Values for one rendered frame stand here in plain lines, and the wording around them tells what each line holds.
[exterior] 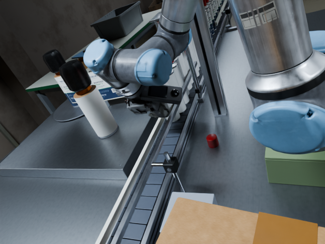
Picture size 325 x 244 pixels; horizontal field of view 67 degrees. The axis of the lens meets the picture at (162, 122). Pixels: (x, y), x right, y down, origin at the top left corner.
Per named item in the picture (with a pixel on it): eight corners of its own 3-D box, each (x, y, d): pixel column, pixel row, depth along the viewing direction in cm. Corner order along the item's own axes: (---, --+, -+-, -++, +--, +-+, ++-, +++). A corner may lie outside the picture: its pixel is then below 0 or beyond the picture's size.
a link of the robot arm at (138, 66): (177, 35, 52) (137, 36, 58) (149, 60, 45) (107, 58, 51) (183, 68, 57) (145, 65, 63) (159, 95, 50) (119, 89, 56)
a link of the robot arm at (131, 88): (136, 61, 62) (132, 89, 59) (145, 70, 66) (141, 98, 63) (112, 66, 66) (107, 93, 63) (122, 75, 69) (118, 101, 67)
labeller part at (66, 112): (76, 92, 147) (75, 90, 147) (118, 84, 134) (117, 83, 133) (42, 125, 125) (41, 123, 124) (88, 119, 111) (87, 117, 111)
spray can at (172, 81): (178, 105, 94) (160, 56, 83) (189, 107, 91) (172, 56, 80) (170, 114, 91) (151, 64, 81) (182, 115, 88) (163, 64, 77)
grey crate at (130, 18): (121, 26, 320) (113, 9, 309) (147, 18, 303) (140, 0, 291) (98, 44, 277) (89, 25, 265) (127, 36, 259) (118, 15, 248)
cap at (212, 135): (214, 149, 76) (211, 142, 74) (206, 145, 79) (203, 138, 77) (221, 143, 77) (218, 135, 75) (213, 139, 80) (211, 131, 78)
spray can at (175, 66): (176, 101, 98) (159, 53, 87) (189, 97, 97) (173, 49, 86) (177, 108, 93) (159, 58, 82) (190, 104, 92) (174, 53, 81)
